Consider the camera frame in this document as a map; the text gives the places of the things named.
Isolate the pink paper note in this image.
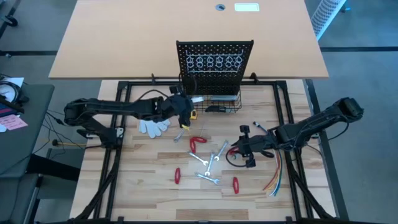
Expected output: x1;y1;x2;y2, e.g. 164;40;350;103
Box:
0;113;29;131

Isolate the white knit work glove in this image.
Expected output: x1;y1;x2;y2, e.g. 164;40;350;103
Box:
138;118;172;139

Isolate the silver multi hook rack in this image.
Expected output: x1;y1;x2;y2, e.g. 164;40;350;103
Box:
186;68;242;75

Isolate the red cable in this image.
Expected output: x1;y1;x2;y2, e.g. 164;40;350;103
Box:
262;149;280;191

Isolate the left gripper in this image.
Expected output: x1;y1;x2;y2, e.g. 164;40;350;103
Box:
160;84;205;130

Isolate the white perforated panel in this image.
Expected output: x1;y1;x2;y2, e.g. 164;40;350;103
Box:
310;0;348;41

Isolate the bundle of coloured wires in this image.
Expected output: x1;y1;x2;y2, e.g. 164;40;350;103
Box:
252;121;284;197

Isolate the green cable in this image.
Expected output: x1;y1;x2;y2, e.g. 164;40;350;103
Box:
271;149;282;196

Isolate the white desk label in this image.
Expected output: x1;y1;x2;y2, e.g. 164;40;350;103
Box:
234;2;261;12

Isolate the grey side table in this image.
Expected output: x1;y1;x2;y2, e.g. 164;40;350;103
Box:
0;83;55;179

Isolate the black perforated pegboard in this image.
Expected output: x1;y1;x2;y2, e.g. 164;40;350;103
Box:
175;40;255;96

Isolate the silver combination wrench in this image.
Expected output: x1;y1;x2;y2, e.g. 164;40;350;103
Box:
204;151;216;177
173;128;187;144
187;150;210;167
214;139;229;162
195;172;221;185

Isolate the silver tool with black handle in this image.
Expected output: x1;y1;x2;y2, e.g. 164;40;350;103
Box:
205;95;241;114

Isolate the black chair caster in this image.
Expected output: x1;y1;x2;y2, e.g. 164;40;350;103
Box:
0;14;19;27

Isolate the yellow cable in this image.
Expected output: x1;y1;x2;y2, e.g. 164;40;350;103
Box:
267;149;282;194

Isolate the yellow handled black mallet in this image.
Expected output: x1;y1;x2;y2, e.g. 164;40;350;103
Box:
51;139;88;147

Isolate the tan wooden desk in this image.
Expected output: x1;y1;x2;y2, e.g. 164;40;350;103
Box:
48;0;330;80

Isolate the black wire basket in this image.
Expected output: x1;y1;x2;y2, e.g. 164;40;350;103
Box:
186;89;243;114

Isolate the black floor cable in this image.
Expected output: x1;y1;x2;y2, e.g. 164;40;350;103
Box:
43;108;94;150

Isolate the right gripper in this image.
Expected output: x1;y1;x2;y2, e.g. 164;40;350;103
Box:
230;124;278;169

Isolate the white paper sheet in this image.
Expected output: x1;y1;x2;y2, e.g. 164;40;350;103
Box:
0;77;25;103

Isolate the black metal table frame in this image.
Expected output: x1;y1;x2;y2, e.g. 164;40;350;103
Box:
70;72;351;224

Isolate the silver ring hook rack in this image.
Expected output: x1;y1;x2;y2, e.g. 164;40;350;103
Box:
185;49;244;70

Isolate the black coiled cable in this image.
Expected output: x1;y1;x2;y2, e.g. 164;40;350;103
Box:
0;80;30;114

